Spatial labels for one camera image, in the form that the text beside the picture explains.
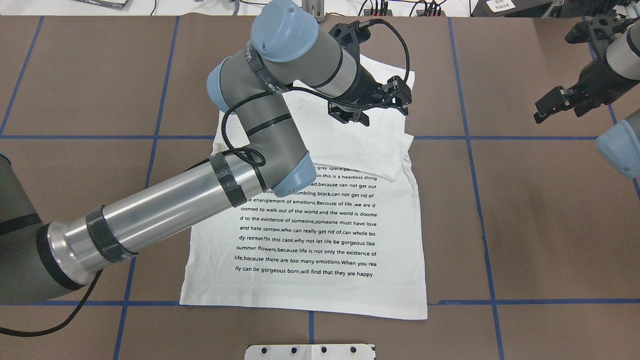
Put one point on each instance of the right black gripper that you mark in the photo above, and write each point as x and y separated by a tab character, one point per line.
596	78

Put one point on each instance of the white long-sleeve printed shirt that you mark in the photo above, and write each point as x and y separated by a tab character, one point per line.
351	242

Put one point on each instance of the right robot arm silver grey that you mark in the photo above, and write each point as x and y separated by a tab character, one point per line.
620	144

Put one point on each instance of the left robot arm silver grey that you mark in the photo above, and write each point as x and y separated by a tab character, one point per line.
42	261

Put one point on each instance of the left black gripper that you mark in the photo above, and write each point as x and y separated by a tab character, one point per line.
361	87

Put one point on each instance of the aluminium frame post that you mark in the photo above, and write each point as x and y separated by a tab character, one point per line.
316	8

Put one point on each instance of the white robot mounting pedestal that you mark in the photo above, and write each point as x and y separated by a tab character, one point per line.
347	351

